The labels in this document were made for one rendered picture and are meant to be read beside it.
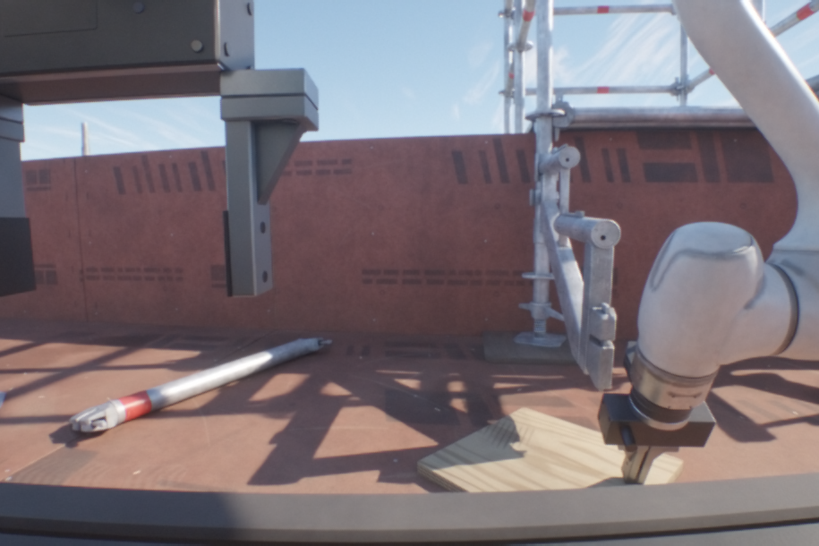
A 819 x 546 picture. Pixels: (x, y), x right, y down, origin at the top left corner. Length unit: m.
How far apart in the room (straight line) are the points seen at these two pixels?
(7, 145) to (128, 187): 1.75
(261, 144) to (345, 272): 1.39
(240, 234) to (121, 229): 1.87
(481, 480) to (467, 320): 0.92
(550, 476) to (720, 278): 0.40
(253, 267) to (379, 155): 1.38
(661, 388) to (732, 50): 0.37
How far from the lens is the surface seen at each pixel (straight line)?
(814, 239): 0.59
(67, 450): 1.01
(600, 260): 0.80
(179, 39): 0.22
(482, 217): 1.52
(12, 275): 0.29
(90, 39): 0.24
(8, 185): 0.30
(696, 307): 0.49
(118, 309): 2.13
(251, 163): 0.21
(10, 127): 0.30
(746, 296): 0.51
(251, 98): 0.21
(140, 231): 2.01
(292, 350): 1.31
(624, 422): 0.62
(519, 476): 0.72
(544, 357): 1.30
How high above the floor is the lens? 0.40
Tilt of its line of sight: 6 degrees down
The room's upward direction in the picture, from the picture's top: straight up
